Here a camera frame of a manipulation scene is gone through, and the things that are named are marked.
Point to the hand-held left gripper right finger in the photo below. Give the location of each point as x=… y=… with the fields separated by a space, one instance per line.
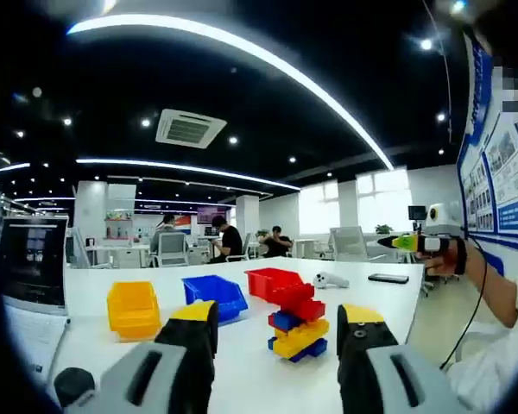
x=371 y=379

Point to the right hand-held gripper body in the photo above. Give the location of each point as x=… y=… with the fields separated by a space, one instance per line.
x=442 y=215

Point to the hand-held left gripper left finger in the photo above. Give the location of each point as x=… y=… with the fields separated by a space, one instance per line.
x=185 y=345

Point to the blue plastic bin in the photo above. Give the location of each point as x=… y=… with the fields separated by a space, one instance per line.
x=216 y=297

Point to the blue toy block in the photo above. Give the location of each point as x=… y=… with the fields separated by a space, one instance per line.
x=317 y=347

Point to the yellow plastic bin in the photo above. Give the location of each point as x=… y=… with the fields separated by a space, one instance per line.
x=131 y=310

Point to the stack of connected toy blocks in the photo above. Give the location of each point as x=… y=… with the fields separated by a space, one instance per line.
x=302 y=308

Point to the red plastic bin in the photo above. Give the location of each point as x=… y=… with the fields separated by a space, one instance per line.
x=267 y=280

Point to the person's right hand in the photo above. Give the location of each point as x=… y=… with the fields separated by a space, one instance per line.
x=444 y=264

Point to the green potted plant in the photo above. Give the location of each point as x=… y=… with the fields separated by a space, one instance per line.
x=384 y=228

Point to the small black monitor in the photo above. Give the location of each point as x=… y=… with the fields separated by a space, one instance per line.
x=416 y=212

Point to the black smartphone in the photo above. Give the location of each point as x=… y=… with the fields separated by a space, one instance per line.
x=388 y=278

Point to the white mesh office chair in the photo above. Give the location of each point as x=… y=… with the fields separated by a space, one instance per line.
x=349 y=243

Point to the large window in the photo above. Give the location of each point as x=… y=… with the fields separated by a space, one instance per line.
x=384 y=198

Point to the white game controller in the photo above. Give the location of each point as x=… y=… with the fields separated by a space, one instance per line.
x=330 y=281

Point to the narrow window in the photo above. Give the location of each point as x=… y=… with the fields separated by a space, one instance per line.
x=319 y=209

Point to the grey office chair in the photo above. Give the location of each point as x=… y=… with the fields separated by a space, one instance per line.
x=172 y=251

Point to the person in white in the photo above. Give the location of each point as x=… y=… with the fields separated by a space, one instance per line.
x=492 y=375

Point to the open laptop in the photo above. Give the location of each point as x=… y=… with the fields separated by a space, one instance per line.
x=32 y=259

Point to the short ceiling light strip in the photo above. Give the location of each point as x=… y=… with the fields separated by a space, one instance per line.
x=177 y=167

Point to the ceiling air conditioner vent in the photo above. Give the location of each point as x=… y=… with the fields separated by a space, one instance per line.
x=190 y=128

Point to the long curved ceiling light strip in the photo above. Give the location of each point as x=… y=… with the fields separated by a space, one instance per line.
x=155 y=20

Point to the blue and white wall board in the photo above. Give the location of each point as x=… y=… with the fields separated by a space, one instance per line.
x=511 y=172

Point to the purple wall screen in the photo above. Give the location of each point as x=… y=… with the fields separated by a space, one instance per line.
x=211 y=214

